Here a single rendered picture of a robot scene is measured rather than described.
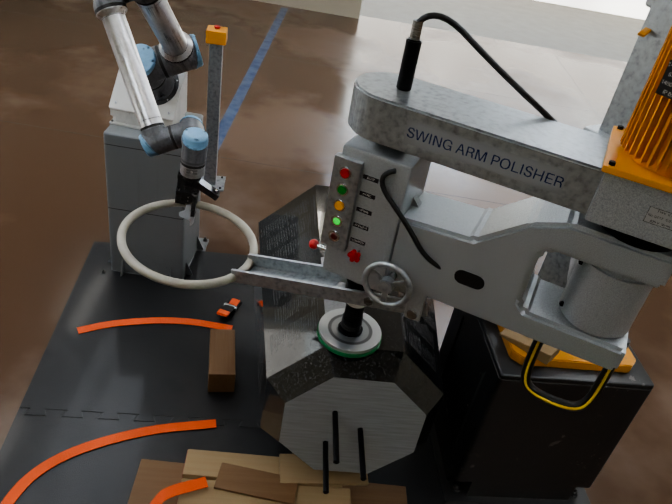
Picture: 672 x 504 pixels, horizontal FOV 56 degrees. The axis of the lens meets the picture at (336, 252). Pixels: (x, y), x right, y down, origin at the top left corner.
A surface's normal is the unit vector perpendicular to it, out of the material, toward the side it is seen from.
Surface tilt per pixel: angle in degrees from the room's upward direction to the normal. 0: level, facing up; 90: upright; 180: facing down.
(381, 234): 90
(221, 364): 0
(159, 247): 90
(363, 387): 90
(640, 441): 0
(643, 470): 0
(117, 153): 90
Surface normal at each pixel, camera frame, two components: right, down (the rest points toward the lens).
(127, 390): 0.15, -0.81
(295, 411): 0.02, 0.58
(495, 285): -0.42, 0.47
